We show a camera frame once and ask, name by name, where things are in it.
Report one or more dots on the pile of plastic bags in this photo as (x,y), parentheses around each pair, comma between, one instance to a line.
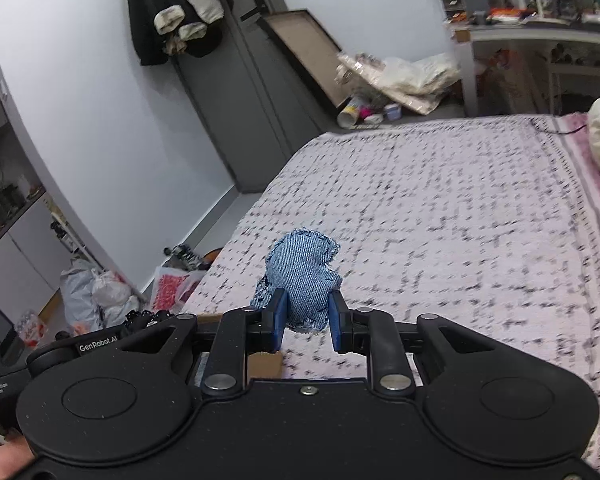
(362,67)

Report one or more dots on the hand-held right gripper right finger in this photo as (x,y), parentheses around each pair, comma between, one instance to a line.
(337,322)

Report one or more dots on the person's left hand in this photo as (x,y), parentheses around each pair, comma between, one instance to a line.
(5,457)

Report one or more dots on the grey door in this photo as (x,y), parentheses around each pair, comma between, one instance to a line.
(245,100)

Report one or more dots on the black and white hanging jacket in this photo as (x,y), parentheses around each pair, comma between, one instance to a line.
(145,20)

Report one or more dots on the blue denim stuffed toy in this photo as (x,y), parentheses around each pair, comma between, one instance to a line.
(300,270)

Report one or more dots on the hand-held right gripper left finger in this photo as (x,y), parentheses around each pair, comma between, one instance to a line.
(279,320)

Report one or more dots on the white desk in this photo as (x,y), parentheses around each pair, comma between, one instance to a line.
(530,35)

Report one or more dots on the red dotted package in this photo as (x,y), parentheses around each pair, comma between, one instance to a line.
(175,287)

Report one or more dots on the brown framed board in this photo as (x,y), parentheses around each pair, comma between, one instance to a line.
(305,50)

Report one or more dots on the white paper cup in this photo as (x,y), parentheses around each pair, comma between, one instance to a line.
(349,114)

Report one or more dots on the small white container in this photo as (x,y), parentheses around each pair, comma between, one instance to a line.
(392,112)

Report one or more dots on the white black patterned bedspread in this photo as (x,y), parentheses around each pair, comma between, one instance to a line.
(430,210)

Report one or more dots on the beige plastic bag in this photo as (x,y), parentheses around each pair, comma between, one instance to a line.
(425,77)

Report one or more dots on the white cabinet with shelves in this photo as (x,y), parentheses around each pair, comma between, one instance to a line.
(25,250)

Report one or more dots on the pink bedsheet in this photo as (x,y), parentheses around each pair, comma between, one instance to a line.
(595,200)

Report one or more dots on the white plastic bag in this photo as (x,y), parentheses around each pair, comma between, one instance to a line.
(100,295)

